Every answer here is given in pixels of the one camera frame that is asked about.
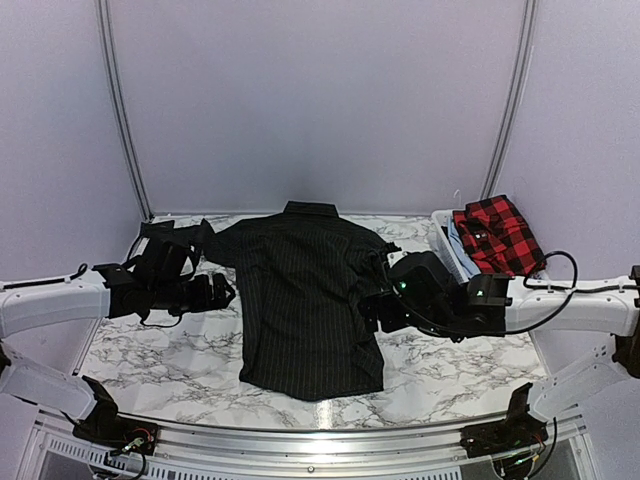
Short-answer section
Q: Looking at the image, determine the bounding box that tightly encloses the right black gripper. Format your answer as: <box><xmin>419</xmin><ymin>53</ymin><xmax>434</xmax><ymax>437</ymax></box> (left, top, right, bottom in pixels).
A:
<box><xmin>359</xmin><ymin>288</ymin><xmax>454</xmax><ymax>337</ymax></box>

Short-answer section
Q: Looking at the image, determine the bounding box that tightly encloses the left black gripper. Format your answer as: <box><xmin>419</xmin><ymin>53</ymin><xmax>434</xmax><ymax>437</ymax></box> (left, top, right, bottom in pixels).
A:
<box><xmin>150</xmin><ymin>273</ymin><xmax>235</xmax><ymax>317</ymax></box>

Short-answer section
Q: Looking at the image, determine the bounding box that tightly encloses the white plastic laundry basket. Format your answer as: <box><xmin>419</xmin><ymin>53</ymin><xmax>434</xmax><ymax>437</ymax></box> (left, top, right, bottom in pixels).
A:
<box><xmin>431</xmin><ymin>210</ymin><xmax>470</xmax><ymax>284</ymax></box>

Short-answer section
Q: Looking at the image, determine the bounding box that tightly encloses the black pinstriped long sleeve shirt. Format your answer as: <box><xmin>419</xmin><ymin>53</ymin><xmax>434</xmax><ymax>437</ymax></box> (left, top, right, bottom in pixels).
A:
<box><xmin>203</xmin><ymin>201</ymin><xmax>398</xmax><ymax>402</ymax></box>

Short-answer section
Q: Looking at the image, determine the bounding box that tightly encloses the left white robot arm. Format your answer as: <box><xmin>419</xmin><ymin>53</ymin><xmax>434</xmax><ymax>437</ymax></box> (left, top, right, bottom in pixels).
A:
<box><xmin>1</xmin><ymin>221</ymin><xmax>236</xmax><ymax>453</ymax></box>

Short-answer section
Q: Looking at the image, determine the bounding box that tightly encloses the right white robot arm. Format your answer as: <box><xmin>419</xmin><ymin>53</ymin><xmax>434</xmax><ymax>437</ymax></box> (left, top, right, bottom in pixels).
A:
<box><xmin>358</xmin><ymin>251</ymin><xmax>639</xmax><ymax>457</ymax></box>

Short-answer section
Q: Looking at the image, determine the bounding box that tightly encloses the light blue shirt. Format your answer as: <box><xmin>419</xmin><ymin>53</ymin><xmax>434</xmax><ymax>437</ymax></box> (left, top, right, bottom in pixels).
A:
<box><xmin>447</xmin><ymin>217</ymin><xmax>481</xmax><ymax>278</ymax></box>

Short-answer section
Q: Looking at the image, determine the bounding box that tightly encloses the red black plaid shirt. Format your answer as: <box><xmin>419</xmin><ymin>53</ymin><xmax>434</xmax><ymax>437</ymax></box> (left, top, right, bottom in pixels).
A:
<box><xmin>452</xmin><ymin>195</ymin><xmax>546</xmax><ymax>276</ymax></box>

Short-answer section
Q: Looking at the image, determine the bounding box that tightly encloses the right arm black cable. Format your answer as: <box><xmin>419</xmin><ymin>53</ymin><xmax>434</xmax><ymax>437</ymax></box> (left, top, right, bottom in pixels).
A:
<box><xmin>419</xmin><ymin>249</ymin><xmax>636</xmax><ymax>344</ymax></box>

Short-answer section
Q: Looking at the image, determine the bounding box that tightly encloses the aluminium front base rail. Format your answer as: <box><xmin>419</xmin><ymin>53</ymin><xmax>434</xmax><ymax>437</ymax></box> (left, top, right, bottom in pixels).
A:
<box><xmin>14</xmin><ymin>397</ymin><xmax>596</xmax><ymax>480</ymax></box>

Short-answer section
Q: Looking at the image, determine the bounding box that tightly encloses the right aluminium frame post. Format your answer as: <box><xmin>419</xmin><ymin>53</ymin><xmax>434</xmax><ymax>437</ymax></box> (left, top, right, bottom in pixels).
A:
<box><xmin>478</xmin><ymin>0</ymin><xmax>540</xmax><ymax>199</ymax></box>

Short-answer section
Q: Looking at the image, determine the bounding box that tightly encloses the aluminium frame post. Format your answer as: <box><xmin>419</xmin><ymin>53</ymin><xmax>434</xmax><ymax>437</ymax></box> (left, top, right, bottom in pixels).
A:
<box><xmin>478</xmin><ymin>0</ymin><xmax>540</xmax><ymax>199</ymax></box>
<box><xmin>95</xmin><ymin>0</ymin><xmax>154</xmax><ymax>221</ymax></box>

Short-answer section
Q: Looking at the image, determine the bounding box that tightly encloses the left aluminium frame post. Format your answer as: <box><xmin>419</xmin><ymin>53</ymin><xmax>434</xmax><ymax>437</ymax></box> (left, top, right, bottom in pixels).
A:
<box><xmin>95</xmin><ymin>0</ymin><xmax>154</xmax><ymax>221</ymax></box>

